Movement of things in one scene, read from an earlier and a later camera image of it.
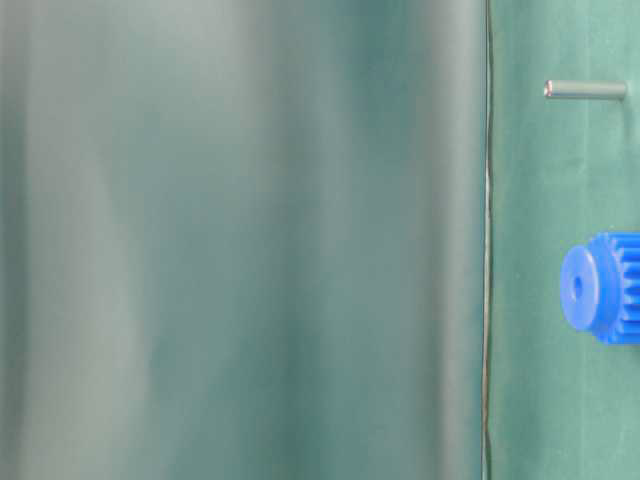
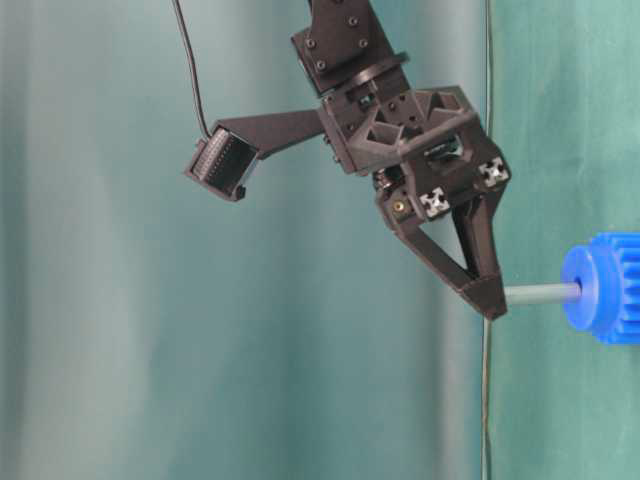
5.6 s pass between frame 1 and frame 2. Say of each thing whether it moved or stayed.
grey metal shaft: moved
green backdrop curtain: stayed
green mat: stayed
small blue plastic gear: stayed
